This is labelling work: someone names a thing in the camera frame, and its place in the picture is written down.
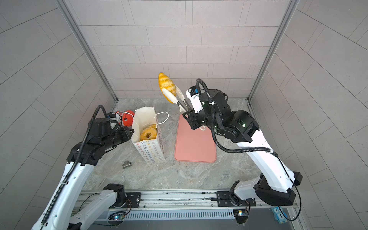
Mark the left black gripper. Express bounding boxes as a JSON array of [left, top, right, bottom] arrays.
[[101, 126, 137, 151]]

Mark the small ridged bread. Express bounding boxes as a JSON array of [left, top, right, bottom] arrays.
[[158, 72, 176, 104]]

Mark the braided ring bread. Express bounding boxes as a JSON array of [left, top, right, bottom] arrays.
[[140, 125, 157, 141]]

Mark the white paper bag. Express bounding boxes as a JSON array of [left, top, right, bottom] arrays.
[[131, 106, 169, 163]]

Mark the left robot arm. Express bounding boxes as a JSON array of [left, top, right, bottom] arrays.
[[32, 105, 134, 230]]

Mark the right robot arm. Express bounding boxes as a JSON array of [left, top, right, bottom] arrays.
[[159, 79, 303, 208]]

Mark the red shark plush toy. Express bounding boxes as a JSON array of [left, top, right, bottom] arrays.
[[117, 110, 135, 127]]

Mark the small metal fitting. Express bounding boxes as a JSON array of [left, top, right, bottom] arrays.
[[122, 161, 132, 169]]

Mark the pink tray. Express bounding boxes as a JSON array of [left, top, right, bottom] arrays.
[[174, 116, 217, 163]]

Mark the blue owl number tag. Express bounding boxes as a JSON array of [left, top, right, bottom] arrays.
[[271, 207, 288, 224]]

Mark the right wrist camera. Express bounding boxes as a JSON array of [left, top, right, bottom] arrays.
[[186, 86, 203, 114]]

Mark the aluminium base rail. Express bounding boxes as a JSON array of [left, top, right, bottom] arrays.
[[56, 176, 298, 222]]

